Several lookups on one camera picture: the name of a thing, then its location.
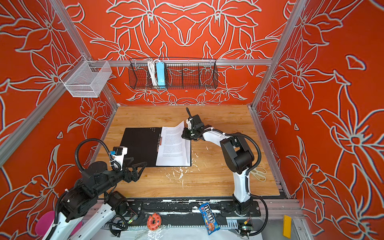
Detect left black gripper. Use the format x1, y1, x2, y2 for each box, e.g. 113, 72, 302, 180
96, 154, 148, 196

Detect printed sheet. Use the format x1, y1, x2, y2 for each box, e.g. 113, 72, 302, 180
156, 121, 192, 167

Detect blue folder black inside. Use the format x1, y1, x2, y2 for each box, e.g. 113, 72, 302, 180
119, 126, 193, 168

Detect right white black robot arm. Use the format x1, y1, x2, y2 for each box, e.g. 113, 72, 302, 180
182, 113, 269, 238

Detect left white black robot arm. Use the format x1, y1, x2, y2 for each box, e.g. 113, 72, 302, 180
43, 138, 147, 240

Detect red donut toy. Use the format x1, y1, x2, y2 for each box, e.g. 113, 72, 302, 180
147, 213, 162, 231

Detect blue white box in basket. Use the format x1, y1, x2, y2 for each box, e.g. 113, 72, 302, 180
156, 62, 166, 88

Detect white scissors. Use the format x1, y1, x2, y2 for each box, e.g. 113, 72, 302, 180
251, 167, 267, 182

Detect blue m&m's candy bag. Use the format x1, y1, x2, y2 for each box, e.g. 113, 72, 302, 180
199, 203, 220, 235

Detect clear plastic bin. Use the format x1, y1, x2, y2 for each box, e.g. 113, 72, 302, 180
60, 61, 112, 98

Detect pink plastic goblet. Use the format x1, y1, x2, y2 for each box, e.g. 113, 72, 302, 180
35, 211, 83, 240

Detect yellow block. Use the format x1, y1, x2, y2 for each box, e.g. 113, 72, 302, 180
283, 215, 292, 239

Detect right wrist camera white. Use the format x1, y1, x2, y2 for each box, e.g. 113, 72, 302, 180
186, 118, 194, 131

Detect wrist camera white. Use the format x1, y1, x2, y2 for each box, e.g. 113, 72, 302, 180
186, 118, 194, 131
110, 147, 128, 172

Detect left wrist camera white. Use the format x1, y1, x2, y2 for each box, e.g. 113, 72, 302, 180
110, 147, 128, 172

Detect black wire basket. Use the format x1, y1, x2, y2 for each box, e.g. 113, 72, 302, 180
128, 57, 219, 90

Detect white cable in basket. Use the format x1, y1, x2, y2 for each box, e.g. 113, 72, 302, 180
147, 59, 160, 88

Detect small circuit board with wires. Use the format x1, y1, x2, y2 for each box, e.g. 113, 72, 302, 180
238, 218, 253, 238

